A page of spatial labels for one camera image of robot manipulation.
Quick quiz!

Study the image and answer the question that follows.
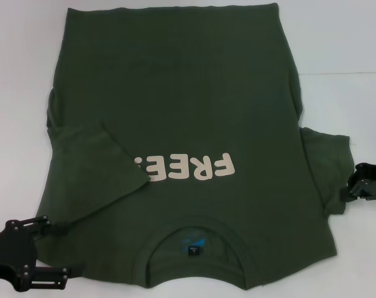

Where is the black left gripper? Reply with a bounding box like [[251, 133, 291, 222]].
[[0, 215, 85, 292]]

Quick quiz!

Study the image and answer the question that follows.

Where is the dark green FREE t-shirt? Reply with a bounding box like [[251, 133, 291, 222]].
[[34, 2, 354, 291]]

